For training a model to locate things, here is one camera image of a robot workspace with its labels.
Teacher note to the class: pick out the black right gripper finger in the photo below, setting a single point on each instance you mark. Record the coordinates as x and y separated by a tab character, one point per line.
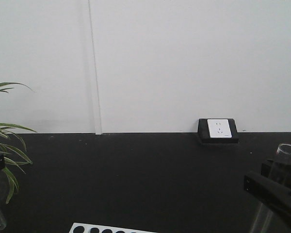
278	172
275	196

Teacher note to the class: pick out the green potted plant leaves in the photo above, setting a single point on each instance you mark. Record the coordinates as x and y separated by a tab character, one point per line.
13	155

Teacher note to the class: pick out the white test tube rack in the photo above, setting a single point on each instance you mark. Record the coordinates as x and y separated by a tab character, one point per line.
92	228

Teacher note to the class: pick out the white wall power socket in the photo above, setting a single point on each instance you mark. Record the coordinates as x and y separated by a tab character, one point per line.
217	131

